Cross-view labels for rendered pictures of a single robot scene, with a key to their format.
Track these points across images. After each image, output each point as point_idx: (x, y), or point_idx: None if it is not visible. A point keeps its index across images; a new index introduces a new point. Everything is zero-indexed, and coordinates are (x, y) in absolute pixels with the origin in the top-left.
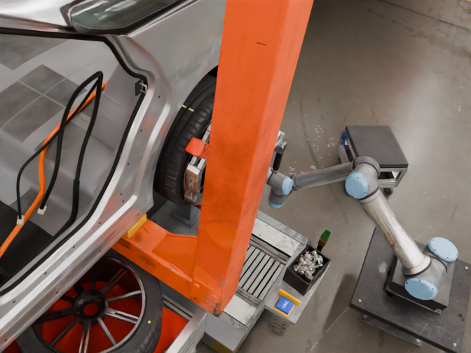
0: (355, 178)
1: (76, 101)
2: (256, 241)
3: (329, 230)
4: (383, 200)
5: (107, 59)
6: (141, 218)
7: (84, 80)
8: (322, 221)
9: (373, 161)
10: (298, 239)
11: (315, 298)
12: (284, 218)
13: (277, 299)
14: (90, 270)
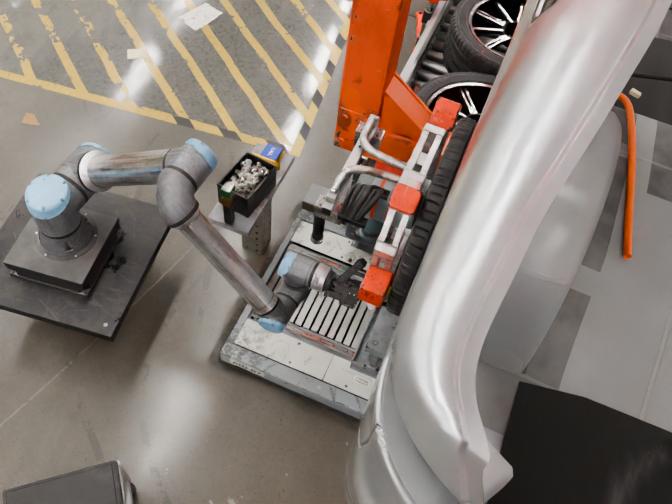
0: (206, 145)
1: (645, 171)
2: (302, 330)
3: (177, 398)
4: (157, 152)
5: (668, 271)
6: None
7: (665, 212)
8: (188, 413)
9: (171, 177)
10: (237, 348)
11: (208, 282)
12: (257, 406)
13: (280, 163)
14: None
